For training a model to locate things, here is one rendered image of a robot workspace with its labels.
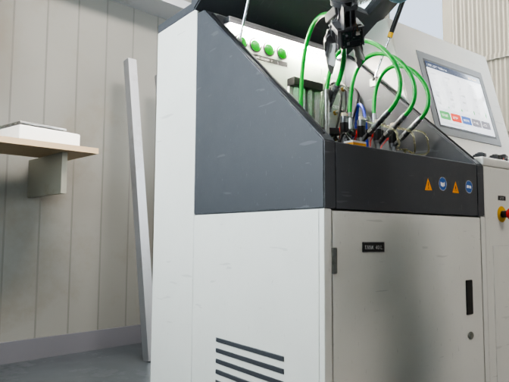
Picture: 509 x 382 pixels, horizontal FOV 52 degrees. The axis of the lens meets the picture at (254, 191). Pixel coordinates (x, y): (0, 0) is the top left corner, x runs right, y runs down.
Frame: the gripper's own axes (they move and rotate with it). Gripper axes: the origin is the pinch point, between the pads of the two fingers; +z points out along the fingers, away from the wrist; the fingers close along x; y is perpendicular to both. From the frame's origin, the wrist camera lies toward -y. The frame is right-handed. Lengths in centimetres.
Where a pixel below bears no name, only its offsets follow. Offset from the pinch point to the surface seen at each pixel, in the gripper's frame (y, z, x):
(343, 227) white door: 44.2, 17.8, -14.5
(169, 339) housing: 22, 74, -69
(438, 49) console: -57, 32, 56
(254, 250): 32, 31, -36
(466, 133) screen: -29, 55, 57
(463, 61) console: -62, 42, 71
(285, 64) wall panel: -40.5, 16.0, -9.9
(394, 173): 28.8, 18.0, 3.9
